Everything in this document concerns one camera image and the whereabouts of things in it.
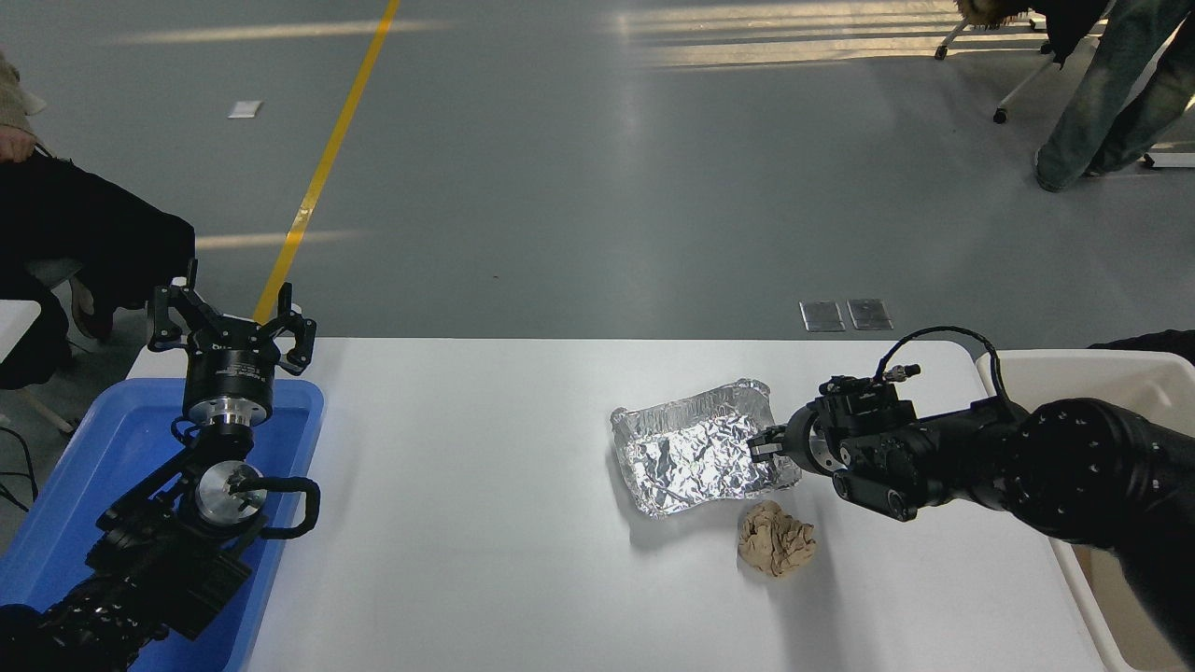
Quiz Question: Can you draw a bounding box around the seated person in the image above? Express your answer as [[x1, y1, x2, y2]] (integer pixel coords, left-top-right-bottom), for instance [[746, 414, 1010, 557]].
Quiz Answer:
[[0, 47, 198, 391]]

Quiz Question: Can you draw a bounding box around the person in grey trousers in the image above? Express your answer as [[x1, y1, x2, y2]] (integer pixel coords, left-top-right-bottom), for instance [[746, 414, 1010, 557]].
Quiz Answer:
[[956, 0, 1195, 194]]

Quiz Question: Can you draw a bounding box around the thin black floor cable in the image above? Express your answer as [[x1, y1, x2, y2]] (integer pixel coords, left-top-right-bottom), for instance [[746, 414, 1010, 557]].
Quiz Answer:
[[0, 424, 40, 514]]

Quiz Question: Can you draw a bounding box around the white side table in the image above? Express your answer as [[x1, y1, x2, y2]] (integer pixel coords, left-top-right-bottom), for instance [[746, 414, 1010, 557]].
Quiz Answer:
[[0, 298, 77, 437]]

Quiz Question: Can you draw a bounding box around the blue plastic tray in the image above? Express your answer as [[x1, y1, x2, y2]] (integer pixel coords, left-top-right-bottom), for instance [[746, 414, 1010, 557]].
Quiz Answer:
[[0, 376, 326, 672]]

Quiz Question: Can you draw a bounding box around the large pale bin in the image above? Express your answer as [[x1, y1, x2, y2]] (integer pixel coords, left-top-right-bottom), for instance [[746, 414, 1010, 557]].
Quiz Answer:
[[975, 349, 1195, 672]]

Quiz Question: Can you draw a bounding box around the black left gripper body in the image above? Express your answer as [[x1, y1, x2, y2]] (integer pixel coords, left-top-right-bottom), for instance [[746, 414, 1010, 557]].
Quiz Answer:
[[182, 321, 279, 413]]

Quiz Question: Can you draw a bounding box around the crumpled tan paper ball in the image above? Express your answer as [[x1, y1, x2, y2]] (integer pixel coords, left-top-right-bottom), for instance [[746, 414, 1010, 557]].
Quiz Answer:
[[737, 499, 818, 579]]

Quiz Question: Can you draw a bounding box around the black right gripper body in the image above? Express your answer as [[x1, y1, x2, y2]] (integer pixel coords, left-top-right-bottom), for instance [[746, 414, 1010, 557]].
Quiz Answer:
[[781, 405, 824, 475]]

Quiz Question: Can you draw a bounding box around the person beside bin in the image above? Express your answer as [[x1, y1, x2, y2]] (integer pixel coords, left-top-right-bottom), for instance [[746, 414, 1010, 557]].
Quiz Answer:
[[1087, 329, 1195, 368]]

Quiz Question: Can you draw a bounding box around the foil tray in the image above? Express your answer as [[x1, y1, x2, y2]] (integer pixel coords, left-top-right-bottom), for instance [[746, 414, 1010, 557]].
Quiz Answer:
[[610, 377, 803, 520]]

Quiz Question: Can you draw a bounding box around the seated person's hand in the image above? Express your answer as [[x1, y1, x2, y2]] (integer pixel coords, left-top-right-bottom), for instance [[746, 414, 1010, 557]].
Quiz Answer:
[[0, 125, 44, 165]]

